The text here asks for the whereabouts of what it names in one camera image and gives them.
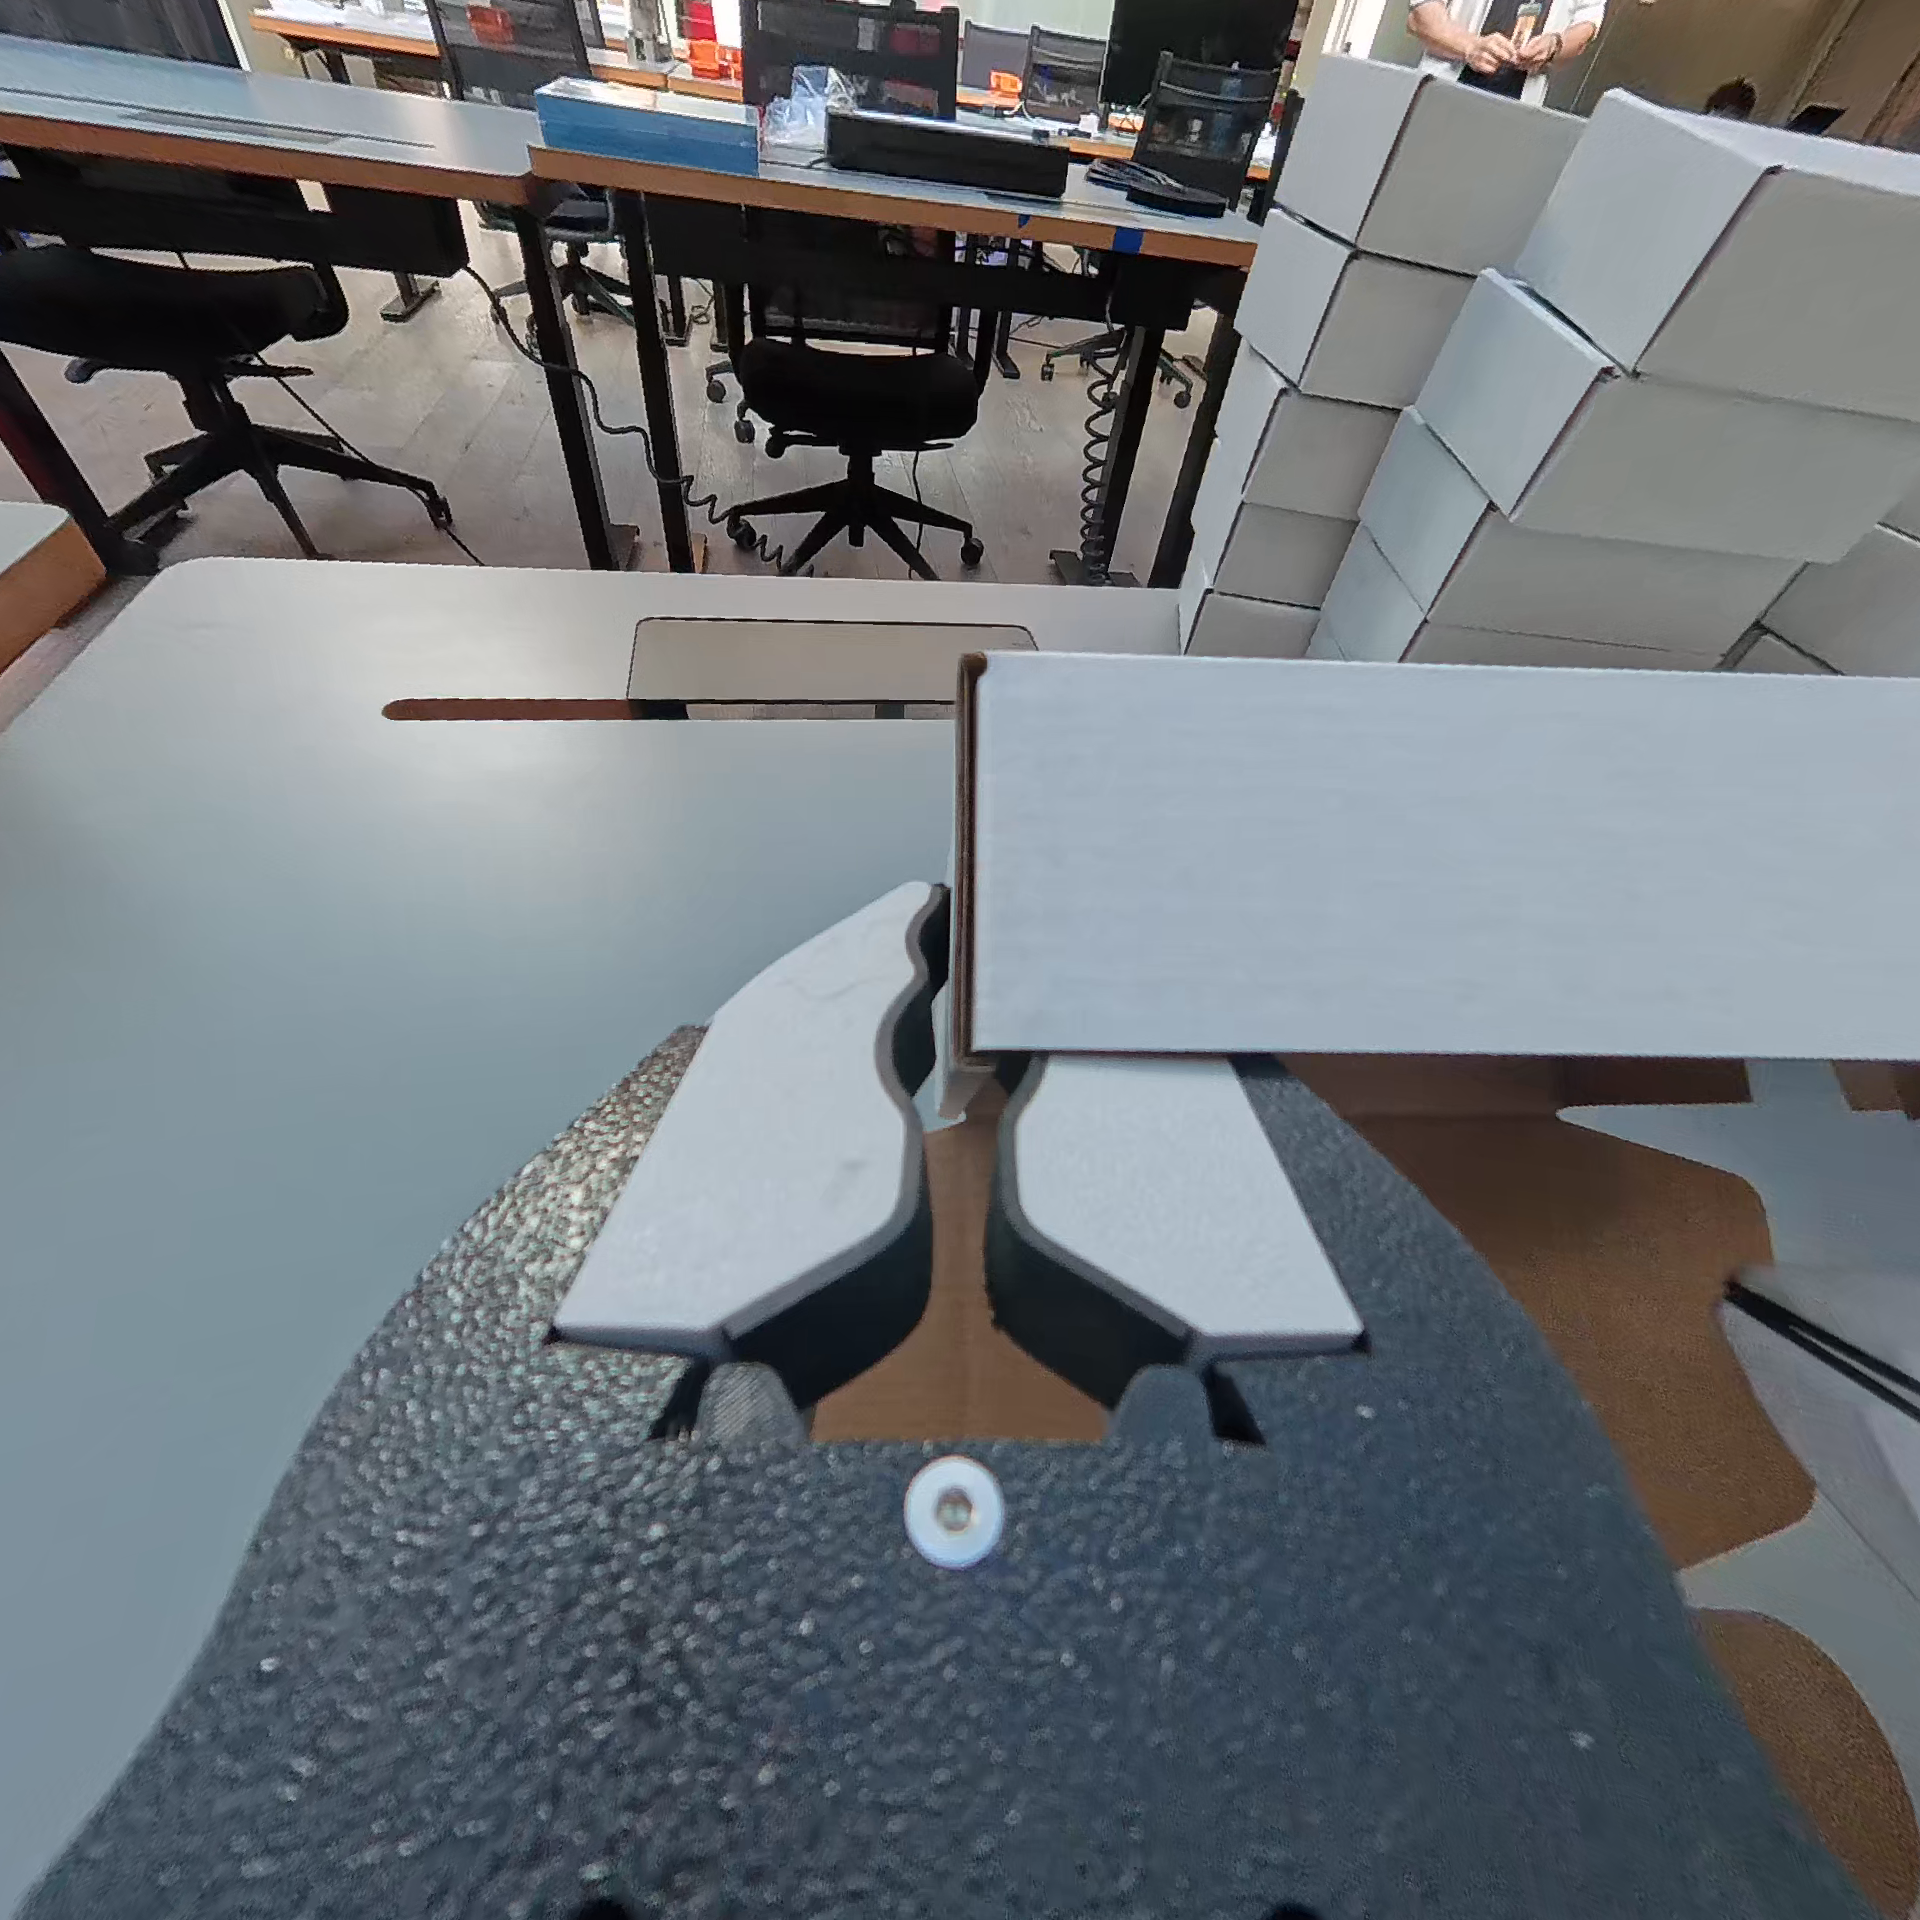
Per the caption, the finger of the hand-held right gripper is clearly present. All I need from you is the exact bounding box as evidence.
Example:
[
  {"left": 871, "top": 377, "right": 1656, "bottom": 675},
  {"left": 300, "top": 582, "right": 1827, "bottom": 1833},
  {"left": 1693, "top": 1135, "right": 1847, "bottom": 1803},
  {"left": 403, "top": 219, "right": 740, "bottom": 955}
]
[
  {"left": 1721, "top": 1289, "right": 1920, "bottom": 1594},
  {"left": 1737, "top": 1258, "right": 1920, "bottom": 1409}
]

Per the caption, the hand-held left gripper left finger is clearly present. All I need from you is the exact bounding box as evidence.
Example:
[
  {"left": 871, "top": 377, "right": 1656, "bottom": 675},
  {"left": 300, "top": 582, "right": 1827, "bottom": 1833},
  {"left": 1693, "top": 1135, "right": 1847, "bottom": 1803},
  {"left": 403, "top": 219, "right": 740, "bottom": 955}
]
[{"left": 548, "top": 882, "right": 953, "bottom": 1413}]

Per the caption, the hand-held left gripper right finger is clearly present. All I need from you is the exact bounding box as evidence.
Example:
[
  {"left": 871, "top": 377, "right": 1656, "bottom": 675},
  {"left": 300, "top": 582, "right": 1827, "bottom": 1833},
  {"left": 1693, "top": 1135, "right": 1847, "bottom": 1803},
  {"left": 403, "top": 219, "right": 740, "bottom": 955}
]
[{"left": 983, "top": 1055, "right": 1369, "bottom": 1419}]

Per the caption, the white cardboard box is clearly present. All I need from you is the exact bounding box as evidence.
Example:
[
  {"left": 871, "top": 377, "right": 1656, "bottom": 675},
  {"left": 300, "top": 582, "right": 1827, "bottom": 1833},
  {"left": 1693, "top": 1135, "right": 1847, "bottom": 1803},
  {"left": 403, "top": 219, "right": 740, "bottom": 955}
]
[{"left": 809, "top": 649, "right": 1920, "bottom": 1920}]

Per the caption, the flat blue box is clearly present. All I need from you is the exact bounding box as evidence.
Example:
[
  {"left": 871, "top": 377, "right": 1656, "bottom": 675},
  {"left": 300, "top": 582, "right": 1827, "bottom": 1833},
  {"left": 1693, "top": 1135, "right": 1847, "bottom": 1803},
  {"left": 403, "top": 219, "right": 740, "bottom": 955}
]
[{"left": 534, "top": 75, "right": 760, "bottom": 179}]

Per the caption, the black mesh office chair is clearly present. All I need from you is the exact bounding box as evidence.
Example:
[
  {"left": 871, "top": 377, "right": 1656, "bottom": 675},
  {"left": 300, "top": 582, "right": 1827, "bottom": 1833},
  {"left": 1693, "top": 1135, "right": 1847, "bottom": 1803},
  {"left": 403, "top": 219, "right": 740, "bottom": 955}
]
[
  {"left": 428, "top": 0, "right": 605, "bottom": 110},
  {"left": 704, "top": 0, "right": 991, "bottom": 583},
  {"left": 1126, "top": 54, "right": 1279, "bottom": 209}
]

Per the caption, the stack of white boxes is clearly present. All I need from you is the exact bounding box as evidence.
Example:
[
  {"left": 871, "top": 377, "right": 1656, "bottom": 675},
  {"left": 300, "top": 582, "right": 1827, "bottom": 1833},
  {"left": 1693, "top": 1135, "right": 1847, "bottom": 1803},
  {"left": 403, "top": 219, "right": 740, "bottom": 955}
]
[{"left": 1179, "top": 54, "right": 1920, "bottom": 678}]

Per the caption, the small wood-edged table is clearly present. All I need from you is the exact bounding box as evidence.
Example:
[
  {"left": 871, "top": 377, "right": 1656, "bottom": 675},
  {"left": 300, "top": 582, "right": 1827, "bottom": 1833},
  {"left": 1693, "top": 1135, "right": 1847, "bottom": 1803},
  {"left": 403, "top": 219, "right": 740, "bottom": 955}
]
[{"left": 0, "top": 503, "right": 109, "bottom": 671}]

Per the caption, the grey desk with wood edge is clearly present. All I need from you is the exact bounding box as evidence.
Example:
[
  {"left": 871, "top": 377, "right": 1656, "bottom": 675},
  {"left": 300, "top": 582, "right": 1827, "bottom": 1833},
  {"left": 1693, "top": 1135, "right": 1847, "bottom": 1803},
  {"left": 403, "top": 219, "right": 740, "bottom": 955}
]
[{"left": 528, "top": 138, "right": 1263, "bottom": 577}]

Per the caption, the long black case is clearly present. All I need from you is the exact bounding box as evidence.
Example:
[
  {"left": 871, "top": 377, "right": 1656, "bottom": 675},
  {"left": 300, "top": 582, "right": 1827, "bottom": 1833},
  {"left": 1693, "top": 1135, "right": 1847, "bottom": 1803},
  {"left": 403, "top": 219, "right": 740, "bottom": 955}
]
[{"left": 824, "top": 109, "right": 1071, "bottom": 205}]

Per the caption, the long grey office desk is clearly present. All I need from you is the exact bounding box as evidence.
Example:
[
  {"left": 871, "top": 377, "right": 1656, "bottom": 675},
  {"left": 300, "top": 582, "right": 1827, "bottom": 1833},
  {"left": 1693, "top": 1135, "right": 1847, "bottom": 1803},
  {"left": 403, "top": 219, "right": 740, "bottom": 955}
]
[{"left": 0, "top": 37, "right": 548, "bottom": 577}]

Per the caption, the black computer monitor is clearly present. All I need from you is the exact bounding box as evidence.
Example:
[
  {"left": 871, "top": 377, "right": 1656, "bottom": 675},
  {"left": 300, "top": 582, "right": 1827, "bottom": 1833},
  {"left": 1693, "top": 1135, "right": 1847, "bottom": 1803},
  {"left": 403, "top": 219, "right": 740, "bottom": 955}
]
[{"left": 1101, "top": 0, "right": 1300, "bottom": 110}]

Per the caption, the grey desk cable hatch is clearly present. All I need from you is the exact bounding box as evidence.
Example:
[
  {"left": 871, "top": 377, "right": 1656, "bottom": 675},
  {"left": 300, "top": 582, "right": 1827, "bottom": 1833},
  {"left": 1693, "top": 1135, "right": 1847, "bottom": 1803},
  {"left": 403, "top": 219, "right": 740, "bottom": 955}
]
[{"left": 627, "top": 615, "right": 1040, "bottom": 722}]

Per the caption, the black coiled cable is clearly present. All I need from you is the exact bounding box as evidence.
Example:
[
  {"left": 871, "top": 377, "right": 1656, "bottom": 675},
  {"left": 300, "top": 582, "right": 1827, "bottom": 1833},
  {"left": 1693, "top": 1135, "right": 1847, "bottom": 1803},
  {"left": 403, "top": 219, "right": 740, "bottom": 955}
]
[{"left": 1076, "top": 369, "right": 1145, "bottom": 587}]

